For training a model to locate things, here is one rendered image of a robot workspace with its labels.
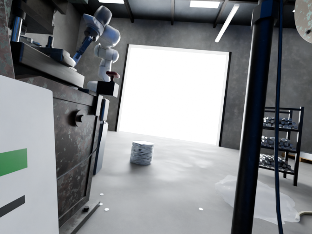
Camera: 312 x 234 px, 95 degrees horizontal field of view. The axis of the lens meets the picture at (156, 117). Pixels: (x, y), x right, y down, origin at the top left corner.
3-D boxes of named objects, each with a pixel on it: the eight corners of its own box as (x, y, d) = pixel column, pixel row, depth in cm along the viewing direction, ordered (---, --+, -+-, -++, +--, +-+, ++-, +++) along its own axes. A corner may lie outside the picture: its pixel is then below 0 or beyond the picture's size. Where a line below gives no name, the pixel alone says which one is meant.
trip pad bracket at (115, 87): (97, 115, 81) (102, 81, 81) (114, 118, 80) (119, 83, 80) (92, 115, 75) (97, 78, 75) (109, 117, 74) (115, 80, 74)
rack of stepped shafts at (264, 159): (254, 177, 183) (261, 103, 187) (248, 168, 224) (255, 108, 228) (298, 187, 164) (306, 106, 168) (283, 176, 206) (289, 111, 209)
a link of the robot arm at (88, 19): (100, 33, 93) (97, 40, 91) (81, 16, 85) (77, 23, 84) (109, 25, 83) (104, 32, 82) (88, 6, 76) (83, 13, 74)
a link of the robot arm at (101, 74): (100, 71, 144) (118, 74, 147) (95, 94, 140) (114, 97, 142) (97, 65, 134) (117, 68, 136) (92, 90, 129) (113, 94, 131)
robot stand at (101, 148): (83, 166, 141) (89, 121, 143) (101, 168, 143) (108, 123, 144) (74, 172, 124) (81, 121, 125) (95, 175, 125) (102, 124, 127)
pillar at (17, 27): (14, 46, 52) (20, 9, 53) (19, 46, 52) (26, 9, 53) (7, 42, 50) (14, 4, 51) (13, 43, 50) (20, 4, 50)
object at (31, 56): (3, 79, 75) (4, 68, 75) (83, 88, 70) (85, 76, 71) (-108, 49, 45) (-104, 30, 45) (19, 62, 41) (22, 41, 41)
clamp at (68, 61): (36, 63, 60) (41, 40, 61) (74, 67, 58) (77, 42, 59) (22, 57, 54) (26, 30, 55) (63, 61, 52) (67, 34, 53)
